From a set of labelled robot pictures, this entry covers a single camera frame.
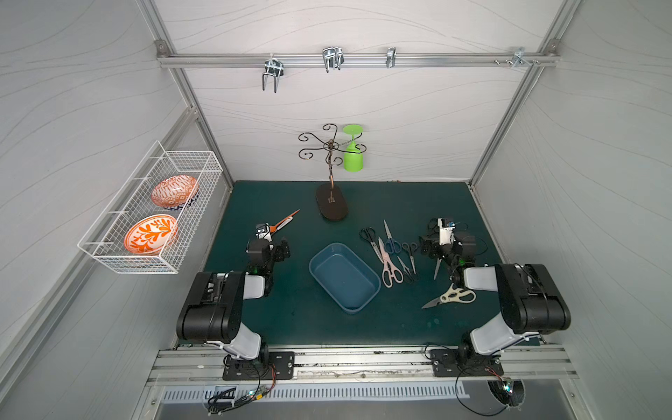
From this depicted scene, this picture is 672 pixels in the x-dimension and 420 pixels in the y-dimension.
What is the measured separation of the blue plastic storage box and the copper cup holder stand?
0.19 meters

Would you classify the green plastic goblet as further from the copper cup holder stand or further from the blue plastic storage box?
the blue plastic storage box

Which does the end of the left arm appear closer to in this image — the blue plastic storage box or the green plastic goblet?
the blue plastic storage box

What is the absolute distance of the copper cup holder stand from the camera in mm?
885

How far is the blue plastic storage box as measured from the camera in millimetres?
856

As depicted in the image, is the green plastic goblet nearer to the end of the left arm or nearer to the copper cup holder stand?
the copper cup holder stand

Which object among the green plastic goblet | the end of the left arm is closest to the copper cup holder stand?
the green plastic goblet
